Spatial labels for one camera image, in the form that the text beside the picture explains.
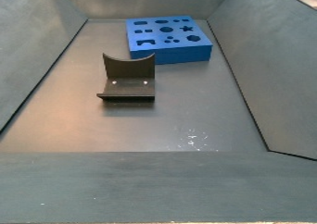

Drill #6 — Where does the blue foam shape board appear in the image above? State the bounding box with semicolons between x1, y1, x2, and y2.
126;16;213;65

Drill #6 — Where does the black curved stand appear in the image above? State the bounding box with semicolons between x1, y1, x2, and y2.
96;55;155;101

